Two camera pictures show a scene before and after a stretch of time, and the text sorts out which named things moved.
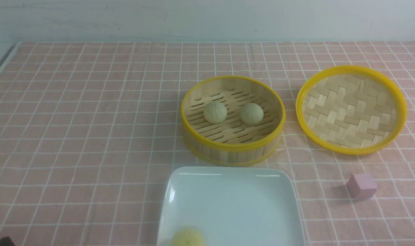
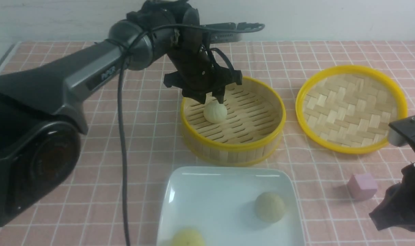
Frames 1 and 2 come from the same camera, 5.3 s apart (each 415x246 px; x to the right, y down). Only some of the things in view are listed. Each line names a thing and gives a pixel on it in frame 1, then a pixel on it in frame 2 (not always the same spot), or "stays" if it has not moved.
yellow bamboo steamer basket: [232, 142] stays
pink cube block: [361, 186] stays
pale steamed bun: [215, 112] stays
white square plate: [230, 206] stays
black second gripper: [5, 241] -> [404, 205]
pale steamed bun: [251, 114] -> [270, 207]
